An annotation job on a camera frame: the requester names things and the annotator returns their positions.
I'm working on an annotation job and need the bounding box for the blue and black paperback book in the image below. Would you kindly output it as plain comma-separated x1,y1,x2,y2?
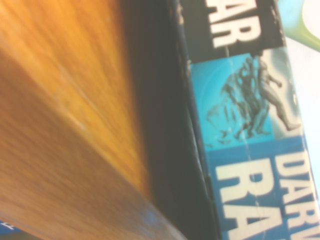
119,0,320,240

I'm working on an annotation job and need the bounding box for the green plastic watering can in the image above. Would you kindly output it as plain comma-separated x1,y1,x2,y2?
276,0,320,54

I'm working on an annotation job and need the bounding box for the wooden oak bookshelf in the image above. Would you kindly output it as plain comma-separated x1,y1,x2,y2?
0,0,191,240

